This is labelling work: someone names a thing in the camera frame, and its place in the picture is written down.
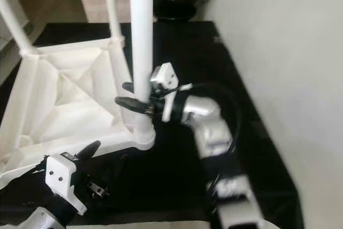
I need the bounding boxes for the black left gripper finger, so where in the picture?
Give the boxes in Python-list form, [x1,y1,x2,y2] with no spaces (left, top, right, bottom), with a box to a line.
[111,154,133,189]
[78,141,102,161]

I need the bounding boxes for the white plastic table leg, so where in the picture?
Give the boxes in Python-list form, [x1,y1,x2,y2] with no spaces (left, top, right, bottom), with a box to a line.
[0,0,39,57]
[129,0,156,144]
[102,0,123,42]

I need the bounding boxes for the white plastic table top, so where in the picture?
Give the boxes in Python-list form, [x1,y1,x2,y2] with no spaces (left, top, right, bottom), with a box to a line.
[0,37,156,189]

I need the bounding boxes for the black tablecloth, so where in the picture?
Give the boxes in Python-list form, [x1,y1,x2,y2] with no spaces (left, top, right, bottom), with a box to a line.
[0,21,306,229]

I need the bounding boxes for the black wok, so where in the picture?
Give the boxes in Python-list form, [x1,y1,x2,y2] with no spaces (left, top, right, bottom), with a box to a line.
[153,0,200,21]

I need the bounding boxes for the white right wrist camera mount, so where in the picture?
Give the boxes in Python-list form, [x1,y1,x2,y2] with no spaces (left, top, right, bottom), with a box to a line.
[149,63,193,122]

